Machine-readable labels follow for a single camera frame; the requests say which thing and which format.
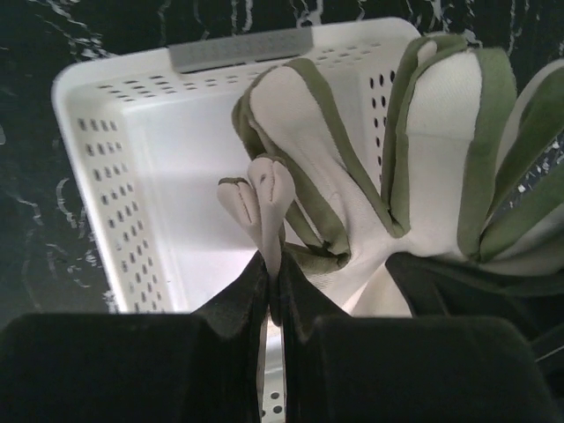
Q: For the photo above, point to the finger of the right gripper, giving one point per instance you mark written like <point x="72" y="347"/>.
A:
<point x="534" y="304"/>

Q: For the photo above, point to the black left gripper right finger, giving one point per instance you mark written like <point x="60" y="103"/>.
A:
<point x="432" y="368"/>

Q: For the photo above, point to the white perforated storage basket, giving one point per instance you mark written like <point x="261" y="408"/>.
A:
<point x="149" y="135"/>

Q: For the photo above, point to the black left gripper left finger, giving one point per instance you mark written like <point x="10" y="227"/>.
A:
<point x="197" y="367"/>

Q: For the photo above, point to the white grey work glove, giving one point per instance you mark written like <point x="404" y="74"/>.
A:
<point x="459" y="136"/>

